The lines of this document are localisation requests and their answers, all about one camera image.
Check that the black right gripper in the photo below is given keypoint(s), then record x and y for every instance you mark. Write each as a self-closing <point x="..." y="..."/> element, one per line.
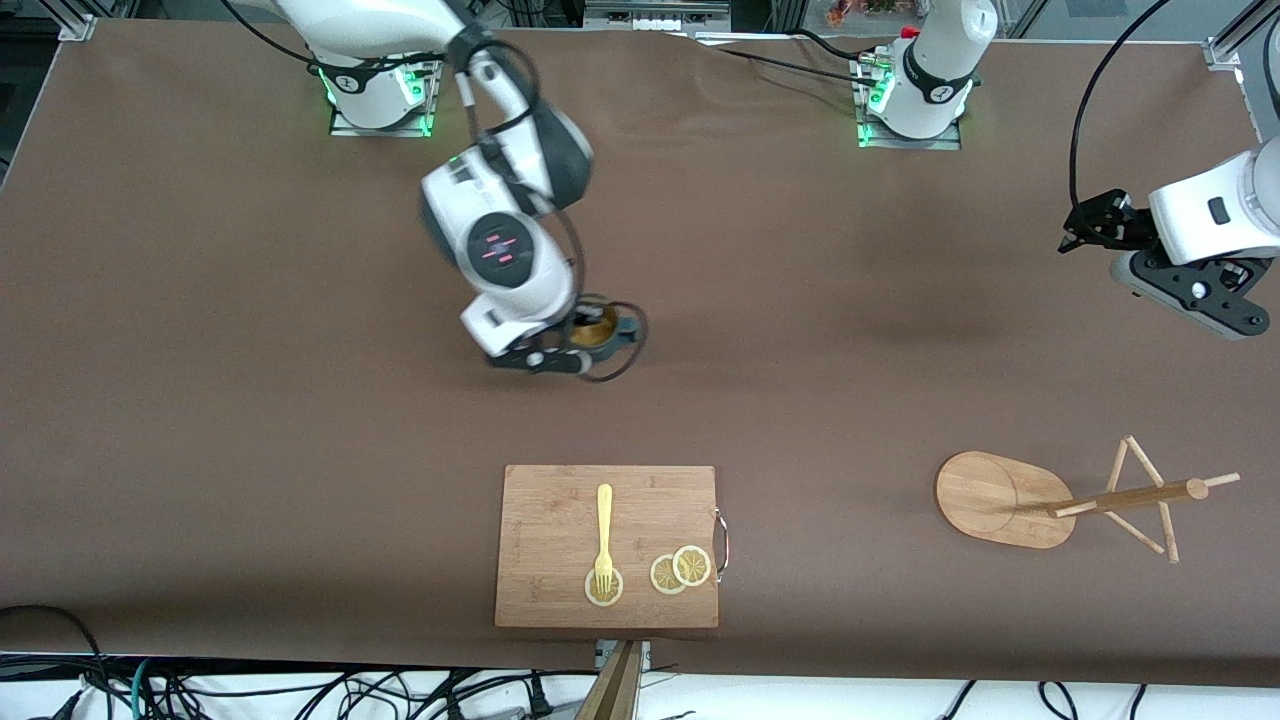
<point x="580" y="320"/>

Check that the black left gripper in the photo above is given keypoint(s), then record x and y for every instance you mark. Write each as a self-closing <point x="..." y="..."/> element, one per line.
<point x="1118" y="224"/>

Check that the dark teal mug yellow inside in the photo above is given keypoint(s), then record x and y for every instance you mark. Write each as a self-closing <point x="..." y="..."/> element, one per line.
<point x="596" y="328"/>

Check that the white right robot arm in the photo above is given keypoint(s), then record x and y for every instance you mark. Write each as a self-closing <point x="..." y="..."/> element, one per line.
<point x="500" y="250"/>

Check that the wooden mug rack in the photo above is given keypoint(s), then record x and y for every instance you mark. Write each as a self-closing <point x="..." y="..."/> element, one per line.
<point x="1000" y="500"/>

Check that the yellow plastic fork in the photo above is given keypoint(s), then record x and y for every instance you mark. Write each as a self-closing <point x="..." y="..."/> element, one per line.
<point x="604" y="520"/>

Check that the wooden cutting board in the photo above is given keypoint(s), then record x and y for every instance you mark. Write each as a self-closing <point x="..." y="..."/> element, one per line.
<point x="560" y="540"/>

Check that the brown table cover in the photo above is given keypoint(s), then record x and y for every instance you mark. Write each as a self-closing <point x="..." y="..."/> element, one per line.
<point x="800" y="300"/>

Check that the lemon slice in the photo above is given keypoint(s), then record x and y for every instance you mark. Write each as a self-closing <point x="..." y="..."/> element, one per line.
<point x="692" y="565"/>
<point x="592" y="596"/>
<point x="660" y="578"/>

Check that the grey power strip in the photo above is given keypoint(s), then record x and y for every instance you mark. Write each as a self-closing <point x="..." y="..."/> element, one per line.
<point x="655" y="15"/>

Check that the black power plug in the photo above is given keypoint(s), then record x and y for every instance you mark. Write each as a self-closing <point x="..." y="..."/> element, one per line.
<point x="538" y="698"/>

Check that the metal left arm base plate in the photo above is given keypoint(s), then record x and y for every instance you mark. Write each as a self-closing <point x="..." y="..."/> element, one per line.
<point x="950" y="140"/>

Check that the aluminium frame profile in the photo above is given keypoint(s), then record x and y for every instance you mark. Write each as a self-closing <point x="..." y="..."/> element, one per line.
<point x="78" y="25"/>
<point x="1228" y="45"/>

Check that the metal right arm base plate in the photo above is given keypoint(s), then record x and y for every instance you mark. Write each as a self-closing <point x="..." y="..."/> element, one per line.
<point x="420" y="120"/>

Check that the small metal bracket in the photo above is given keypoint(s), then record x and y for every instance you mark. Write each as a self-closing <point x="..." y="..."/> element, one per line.
<point x="645" y="655"/>

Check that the wooden post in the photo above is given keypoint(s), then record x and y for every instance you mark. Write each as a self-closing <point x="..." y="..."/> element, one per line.
<point x="612" y="690"/>

